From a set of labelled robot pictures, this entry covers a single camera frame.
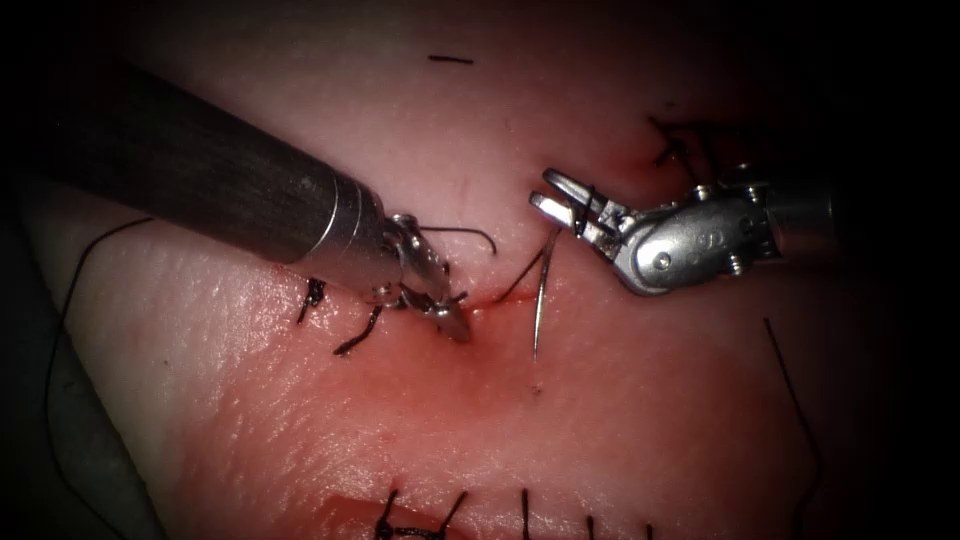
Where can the right arm needle driver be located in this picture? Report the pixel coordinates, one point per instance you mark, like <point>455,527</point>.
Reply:
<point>690,244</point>

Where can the left arm needle driver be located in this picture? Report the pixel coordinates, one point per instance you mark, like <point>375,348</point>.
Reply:
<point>421,262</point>

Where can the left arm needle driver jaw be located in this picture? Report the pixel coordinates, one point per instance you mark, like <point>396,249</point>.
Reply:
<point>454,322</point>

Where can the right arm needle driver jaw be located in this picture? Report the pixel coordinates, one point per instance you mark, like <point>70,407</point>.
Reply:
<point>570,217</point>
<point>577,189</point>

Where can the dark left arm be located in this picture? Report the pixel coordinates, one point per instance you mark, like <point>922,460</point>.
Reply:
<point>187,165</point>

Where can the dark right arm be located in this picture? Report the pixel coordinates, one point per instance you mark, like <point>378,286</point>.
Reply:
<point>804,219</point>

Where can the curved steel needle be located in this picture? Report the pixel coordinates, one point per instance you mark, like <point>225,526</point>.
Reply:
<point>542,300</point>

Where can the black stitching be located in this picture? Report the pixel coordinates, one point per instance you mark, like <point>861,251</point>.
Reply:
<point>670,154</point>
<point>311,292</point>
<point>525,514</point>

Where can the tissue pad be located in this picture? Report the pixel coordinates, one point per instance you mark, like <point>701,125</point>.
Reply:
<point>525,420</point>

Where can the short cut-off black thread piece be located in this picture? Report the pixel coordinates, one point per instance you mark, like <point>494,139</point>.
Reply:
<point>450,59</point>

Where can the grey cloth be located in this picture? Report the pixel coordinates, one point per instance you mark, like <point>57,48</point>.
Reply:
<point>82,450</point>

